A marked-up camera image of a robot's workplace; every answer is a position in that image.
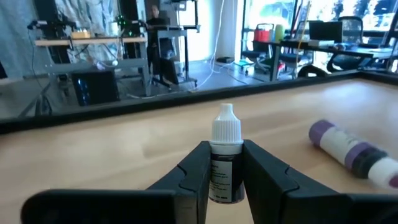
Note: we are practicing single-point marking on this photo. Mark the person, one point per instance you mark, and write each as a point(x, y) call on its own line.
point(155, 23)

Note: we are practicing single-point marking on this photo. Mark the black monitor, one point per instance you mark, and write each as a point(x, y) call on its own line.
point(325, 31)

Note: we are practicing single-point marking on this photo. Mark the yellow-green bottle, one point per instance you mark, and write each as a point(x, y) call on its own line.
point(279, 33)

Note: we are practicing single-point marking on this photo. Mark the grey standing desk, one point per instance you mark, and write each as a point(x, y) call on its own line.
point(174, 28)

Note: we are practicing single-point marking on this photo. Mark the small white-capped dropper bottle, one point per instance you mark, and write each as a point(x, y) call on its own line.
point(226, 130)

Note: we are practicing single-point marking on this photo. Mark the black office chair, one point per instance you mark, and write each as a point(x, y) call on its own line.
point(351, 28)

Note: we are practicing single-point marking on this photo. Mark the black computer tower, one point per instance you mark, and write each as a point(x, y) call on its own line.
point(96, 88)

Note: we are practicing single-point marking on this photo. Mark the violet food coloring bottle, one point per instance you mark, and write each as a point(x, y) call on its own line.
point(342, 146)

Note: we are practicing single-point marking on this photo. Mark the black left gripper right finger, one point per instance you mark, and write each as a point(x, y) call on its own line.
point(295, 205)

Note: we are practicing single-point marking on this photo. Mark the black aluminium table frame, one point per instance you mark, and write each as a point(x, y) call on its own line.
point(124, 107)

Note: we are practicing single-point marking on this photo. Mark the red bag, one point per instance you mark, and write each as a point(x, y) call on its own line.
point(262, 35)

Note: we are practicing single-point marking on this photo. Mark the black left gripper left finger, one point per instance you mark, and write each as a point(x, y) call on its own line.
point(155, 205)

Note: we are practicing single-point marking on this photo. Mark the wooden top workbench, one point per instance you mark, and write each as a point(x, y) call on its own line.
point(93, 40)

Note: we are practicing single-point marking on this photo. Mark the long black desk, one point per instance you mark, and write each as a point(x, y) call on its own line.
point(342, 49)

